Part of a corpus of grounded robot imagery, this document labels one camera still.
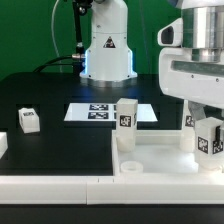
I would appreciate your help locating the black camera pole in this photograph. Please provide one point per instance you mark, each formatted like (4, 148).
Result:
(80, 8)

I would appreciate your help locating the white part at left edge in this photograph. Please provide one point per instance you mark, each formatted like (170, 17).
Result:
(3, 143)

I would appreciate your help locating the white front fence bar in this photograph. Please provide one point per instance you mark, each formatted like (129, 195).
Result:
(146, 189)

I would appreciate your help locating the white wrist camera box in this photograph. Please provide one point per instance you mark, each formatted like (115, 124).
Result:
(172, 34)

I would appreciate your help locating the white square table top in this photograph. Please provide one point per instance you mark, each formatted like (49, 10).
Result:
(156, 152)

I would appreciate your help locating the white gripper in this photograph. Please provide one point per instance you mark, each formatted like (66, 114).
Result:
(197, 82)

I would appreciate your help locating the white marker sheet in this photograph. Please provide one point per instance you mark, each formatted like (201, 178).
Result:
(105, 112)

